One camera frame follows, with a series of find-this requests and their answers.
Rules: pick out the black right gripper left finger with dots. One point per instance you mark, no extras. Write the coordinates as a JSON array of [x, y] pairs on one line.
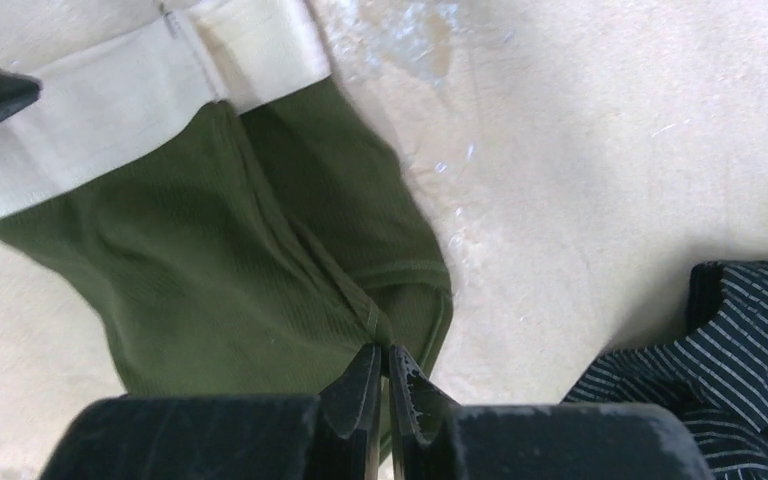
[[348, 444]]

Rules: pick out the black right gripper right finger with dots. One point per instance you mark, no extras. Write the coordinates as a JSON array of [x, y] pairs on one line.
[[422, 447]]

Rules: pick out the olive green underwear cream waistband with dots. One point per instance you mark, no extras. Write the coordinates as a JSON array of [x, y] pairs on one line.
[[205, 186]]

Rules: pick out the black striped underwear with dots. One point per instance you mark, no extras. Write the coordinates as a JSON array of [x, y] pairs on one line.
[[714, 379]]

